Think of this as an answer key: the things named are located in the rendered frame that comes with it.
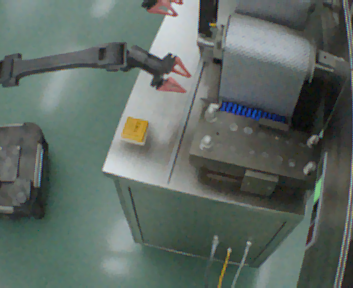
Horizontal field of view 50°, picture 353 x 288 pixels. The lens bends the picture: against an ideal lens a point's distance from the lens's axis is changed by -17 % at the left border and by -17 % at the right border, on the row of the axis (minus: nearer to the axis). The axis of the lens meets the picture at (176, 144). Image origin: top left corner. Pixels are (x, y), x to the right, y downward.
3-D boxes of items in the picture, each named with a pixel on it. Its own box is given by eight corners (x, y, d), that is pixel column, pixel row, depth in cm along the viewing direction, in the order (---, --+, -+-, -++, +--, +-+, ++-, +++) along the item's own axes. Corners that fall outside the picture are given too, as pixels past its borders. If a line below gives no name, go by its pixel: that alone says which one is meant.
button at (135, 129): (128, 119, 142) (127, 115, 140) (148, 124, 141) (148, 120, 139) (121, 138, 139) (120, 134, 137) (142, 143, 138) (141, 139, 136)
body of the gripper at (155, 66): (154, 89, 126) (132, 77, 124) (164, 63, 131) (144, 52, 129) (165, 79, 121) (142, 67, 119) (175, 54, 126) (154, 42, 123)
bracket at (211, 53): (201, 87, 149) (205, 29, 122) (219, 91, 148) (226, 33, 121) (197, 99, 146) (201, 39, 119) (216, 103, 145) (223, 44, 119)
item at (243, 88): (218, 101, 132) (222, 64, 116) (289, 120, 130) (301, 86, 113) (218, 103, 132) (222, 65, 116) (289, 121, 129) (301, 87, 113)
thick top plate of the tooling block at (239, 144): (201, 117, 134) (202, 105, 129) (318, 147, 130) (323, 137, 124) (188, 163, 127) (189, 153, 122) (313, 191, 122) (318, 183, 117)
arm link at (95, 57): (-2, 85, 120) (1, 55, 121) (5, 88, 126) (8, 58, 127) (118, 69, 116) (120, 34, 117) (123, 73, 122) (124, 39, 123)
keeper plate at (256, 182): (241, 184, 130) (246, 168, 121) (271, 191, 129) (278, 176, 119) (239, 192, 129) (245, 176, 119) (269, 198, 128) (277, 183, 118)
